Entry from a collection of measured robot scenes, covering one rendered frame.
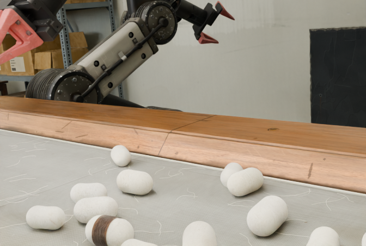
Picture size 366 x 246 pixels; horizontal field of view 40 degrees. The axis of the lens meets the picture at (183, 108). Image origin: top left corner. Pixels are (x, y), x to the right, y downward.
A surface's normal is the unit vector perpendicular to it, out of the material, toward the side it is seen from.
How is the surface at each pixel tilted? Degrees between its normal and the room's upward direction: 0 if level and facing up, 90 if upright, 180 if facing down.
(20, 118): 45
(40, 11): 130
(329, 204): 0
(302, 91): 90
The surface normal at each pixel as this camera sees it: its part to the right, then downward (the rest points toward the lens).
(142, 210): -0.09, -0.98
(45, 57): -0.71, 0.03
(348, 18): -0.62, 0.25
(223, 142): -0.53, -0.55
